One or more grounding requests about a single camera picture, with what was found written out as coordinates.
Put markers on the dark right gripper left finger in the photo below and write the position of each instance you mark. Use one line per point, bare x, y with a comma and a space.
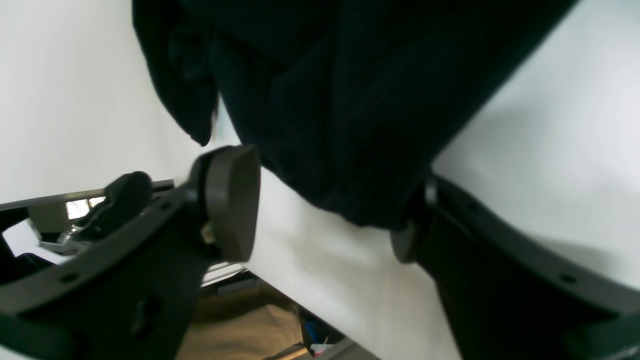
132, 295

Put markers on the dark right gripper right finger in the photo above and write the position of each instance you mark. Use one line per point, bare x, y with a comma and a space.
505, 296

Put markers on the black T-shirt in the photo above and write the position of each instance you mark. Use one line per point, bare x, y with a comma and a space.
347, 101

